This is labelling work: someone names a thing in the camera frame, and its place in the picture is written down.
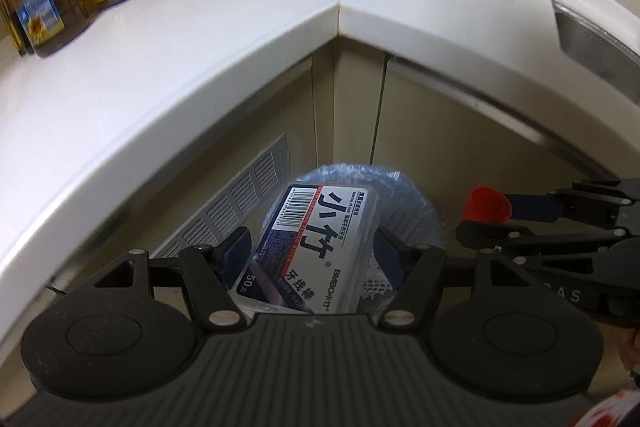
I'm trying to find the white dental floss box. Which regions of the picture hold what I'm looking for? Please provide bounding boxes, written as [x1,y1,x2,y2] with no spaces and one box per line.
[234,182,382,316]

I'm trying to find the small red plastic cup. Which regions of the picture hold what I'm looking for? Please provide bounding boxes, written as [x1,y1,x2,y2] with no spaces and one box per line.
[461,186,514,226]

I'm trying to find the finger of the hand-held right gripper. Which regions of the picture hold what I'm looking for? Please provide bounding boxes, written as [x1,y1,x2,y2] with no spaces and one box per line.
[504,179,640,229]
[456,221,629,264]

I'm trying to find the dark sauce bottle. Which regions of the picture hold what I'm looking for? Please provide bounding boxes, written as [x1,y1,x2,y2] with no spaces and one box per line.
[0,0,27,58]

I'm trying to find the white vent grille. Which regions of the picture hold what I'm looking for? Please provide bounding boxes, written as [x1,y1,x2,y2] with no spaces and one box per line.
[149,133,292,259]

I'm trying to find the beige cabinet door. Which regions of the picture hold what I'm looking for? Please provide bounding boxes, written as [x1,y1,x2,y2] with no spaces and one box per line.
[370,57,601,208]

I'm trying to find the steel sink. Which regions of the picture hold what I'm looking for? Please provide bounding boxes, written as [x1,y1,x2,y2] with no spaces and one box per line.
[549,0,640,110]

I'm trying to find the red white cloth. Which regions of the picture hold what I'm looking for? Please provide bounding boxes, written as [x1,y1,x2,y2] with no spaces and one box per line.
[572,389,640,427]

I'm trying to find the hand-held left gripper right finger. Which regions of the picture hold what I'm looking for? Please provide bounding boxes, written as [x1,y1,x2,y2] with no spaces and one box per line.
[374,227,537,328]

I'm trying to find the trash bin with blue bag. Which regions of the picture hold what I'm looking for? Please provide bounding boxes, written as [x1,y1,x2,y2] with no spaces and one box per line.
[292,162,445,310]

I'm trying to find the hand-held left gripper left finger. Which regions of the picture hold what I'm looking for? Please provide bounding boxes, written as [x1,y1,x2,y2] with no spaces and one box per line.
[92,227,252,327]

